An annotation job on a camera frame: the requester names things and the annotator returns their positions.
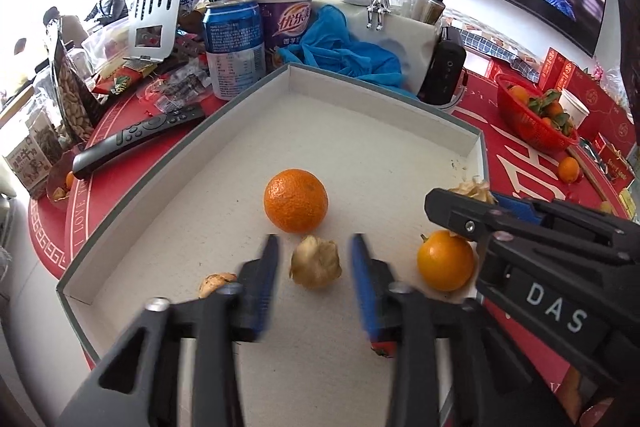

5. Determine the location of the red gift box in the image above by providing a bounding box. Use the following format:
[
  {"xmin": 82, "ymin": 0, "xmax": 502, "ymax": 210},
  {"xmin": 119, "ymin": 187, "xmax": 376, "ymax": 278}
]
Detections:
[
  {"xmin": 537, "ymin": 47, "xmax": 576, "ymax": 94},
  {"xmin": 565, "ymin": 66, "xmax": 637, "ymax": 152}
]

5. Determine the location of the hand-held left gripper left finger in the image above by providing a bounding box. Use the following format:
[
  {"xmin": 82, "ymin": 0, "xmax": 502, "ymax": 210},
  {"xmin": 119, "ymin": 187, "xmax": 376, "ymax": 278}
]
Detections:
[{"xmin": 57, "ymin": 233, "xmax": 281, "ymax": 427}]

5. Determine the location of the pile of wrapped candies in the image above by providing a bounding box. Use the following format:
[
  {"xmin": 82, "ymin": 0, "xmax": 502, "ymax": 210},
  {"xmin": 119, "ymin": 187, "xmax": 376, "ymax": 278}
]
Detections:
[{"xmin": 157, "ymin": 64, "xmax": 211, "ymax": 112}]

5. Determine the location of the white leaf-print paper cup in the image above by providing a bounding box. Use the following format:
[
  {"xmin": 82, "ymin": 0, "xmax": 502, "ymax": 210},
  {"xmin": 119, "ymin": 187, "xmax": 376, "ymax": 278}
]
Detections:
[{"xmin": 557, "ymin": 88, "xmax": 592, "ymax": 130}]

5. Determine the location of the blue drink can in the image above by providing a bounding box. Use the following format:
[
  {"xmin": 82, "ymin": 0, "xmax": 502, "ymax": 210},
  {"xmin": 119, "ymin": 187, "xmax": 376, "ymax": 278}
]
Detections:
[{"xmin": 201, "ymin": 0, "xmax": 267, "ymax": 102}]

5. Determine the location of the clear plastic container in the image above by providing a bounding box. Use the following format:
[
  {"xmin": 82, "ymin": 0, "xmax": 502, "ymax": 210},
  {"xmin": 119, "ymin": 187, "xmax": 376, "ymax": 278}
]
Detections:
[{"xmin": 82, "ymin": 19, "xmax": 131, "ymax": 72}]

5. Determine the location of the red plastic basket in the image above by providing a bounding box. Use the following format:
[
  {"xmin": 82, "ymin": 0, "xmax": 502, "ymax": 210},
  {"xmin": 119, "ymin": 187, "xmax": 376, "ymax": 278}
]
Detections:
[{"xmin": 495, "ymin": 73, "xmax": 581, "ymax": 152}]

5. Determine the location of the black radio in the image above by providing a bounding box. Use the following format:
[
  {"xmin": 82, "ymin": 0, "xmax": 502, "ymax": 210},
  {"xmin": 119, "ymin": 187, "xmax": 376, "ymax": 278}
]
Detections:
[{"xmin": 417, "ymin": 27, "xmax": 467, "ymax": 108}]

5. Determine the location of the checkered cloth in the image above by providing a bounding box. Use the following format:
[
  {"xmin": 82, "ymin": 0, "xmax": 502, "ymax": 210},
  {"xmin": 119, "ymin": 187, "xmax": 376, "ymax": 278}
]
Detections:
[{"xmin": 445, "ymin": 7, "xmax": 541, "ymax": 72}]

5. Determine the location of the brown printed snack box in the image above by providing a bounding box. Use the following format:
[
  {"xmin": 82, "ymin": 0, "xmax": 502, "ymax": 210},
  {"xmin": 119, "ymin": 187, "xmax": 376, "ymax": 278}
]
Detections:
[{"xmin": 2, "ymin": 134, "xmax": 66, "ymax": 200}]

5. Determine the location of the clear bag of nuts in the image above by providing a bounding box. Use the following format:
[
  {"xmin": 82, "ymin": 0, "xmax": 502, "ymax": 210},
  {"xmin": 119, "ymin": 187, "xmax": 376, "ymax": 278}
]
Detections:
[{"xmin": 51, "ymin": 29, "xmax": 108, "ymax": 145}]

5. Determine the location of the small smooth orange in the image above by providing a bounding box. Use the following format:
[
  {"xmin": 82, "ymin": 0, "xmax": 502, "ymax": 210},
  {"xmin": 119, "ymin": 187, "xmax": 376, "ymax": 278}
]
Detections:
[
  {"xmin": 416, "ymin": 229, "xmax": 476, "ymax": 293},
  {"xmin": 557, "ymin": 156, "xmax": 582, "ymax": 184}
]

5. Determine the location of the purple cup with yellow lid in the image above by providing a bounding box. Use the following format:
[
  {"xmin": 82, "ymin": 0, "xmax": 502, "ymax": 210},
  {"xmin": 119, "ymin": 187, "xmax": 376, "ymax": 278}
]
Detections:
[{"xmin": 244, "ymin": 0, "xmax": 318, "ymax": 68}]

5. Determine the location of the red snack packet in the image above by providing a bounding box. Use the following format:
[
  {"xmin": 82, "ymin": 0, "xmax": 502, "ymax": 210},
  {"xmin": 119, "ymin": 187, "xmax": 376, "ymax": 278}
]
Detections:
[{"xmin": 92, "ymin": 62, "xmax": 166, "ymax": 95}]

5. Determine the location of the white slotted spatula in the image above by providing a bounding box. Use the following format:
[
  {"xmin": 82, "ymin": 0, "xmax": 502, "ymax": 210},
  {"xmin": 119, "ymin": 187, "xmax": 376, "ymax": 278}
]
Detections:
[{"xmin": 127, "ymin": 0, "xmax": 188, "ymax": 62}]

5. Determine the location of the brown bottle with dark cap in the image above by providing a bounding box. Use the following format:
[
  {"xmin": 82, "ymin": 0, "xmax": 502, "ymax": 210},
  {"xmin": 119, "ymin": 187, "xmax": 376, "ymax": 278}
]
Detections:
[{"xmin": 410, "ymin": 0, "xmax": 447, "ymax": 26}]

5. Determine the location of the dark remote control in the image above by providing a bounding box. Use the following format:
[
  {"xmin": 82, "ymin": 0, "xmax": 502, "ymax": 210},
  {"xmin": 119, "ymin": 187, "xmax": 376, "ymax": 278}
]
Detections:
[{"xmin": 71, "ymin": 103, "xmax": 207, "ymax": 180}]

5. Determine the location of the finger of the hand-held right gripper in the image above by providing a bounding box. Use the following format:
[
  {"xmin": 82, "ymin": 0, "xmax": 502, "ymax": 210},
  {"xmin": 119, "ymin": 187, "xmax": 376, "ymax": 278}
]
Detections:
[
  {"xmin": 424, "ymin": 188, "xmax": 640, "ymax": 269},
  {"xmin": 491, "ymin": 192, "xmax": 640, "ymax": 254}
]

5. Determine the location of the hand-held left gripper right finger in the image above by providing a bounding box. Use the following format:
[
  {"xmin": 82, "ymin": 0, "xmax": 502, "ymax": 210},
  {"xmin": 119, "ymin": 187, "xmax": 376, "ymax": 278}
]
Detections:
[{"xmin": 349, "ymin": 233, "xmax": 576, "ymax": 427}]

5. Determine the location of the grey-rimmed white cardboard box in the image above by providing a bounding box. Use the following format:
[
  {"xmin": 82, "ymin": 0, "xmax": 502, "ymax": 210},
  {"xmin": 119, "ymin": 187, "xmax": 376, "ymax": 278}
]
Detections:
[{"xmin": 56, "ymin": 63, "xmax": 490, "ymax": 408}]

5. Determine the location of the dimpled mandarin orange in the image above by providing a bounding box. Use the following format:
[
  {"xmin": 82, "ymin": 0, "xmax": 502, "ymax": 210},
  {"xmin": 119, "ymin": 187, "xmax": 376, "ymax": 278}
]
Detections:
[{"xmin": 263, "ymin": 168, "xmax": 329, "ymax": 235}]

